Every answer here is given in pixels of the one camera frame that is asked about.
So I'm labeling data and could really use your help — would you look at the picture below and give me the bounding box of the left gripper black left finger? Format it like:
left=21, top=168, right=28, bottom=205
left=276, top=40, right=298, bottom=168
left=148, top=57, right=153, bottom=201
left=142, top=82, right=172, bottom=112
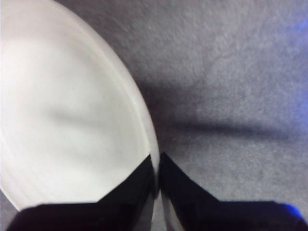
left=6, top=154, right=156, bottom=231

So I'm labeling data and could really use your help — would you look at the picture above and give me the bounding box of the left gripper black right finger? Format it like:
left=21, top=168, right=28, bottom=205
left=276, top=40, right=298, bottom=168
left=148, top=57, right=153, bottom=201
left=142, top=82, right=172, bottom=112
left=159, top=152, right=308, bottom=231

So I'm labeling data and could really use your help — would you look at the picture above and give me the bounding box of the cream yellow round plate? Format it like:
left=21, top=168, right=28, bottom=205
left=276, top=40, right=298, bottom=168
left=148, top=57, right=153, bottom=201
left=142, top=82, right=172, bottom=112
left=0, top=0, right=168, bottom=231

